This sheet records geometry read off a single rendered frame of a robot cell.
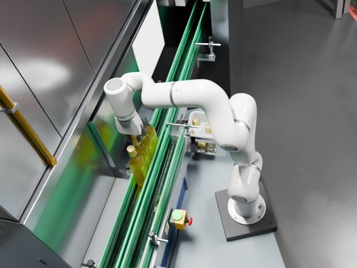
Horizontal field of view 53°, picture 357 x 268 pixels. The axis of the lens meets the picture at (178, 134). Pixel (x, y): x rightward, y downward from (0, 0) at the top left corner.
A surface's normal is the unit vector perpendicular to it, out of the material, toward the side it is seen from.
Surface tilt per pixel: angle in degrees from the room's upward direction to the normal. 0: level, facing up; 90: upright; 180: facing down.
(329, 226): 0
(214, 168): 0
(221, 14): 90
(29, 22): 90
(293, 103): 0
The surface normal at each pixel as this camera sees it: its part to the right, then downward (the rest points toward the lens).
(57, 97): 0.96, 0.11
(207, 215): -0.14, -0.61
